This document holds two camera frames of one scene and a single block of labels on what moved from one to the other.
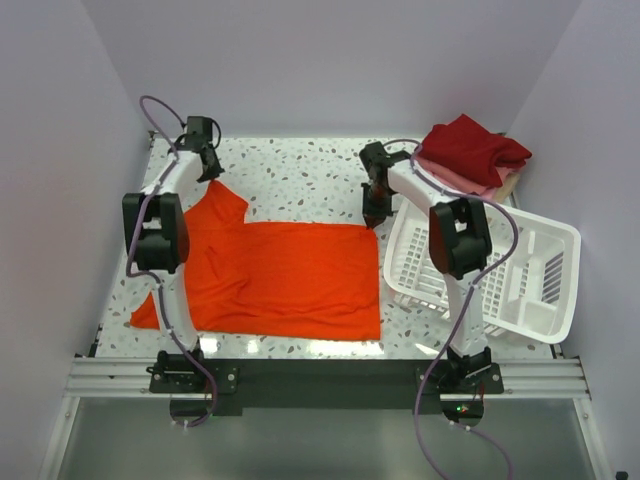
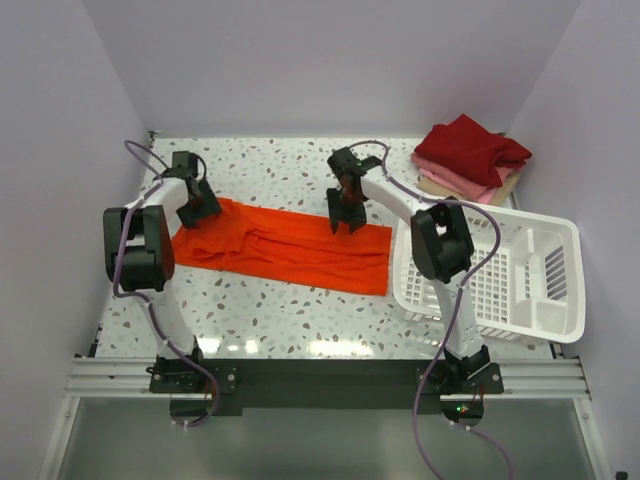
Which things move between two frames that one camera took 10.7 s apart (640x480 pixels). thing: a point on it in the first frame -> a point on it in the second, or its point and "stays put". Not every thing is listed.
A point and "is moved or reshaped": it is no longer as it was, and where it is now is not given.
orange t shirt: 308,280 is moved or reshaped
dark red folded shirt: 466,146 stays put
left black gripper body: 210,166 -> 198,207
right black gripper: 376,204 -> 347,211
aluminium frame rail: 111,379 stays put
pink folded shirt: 455,181 stays put
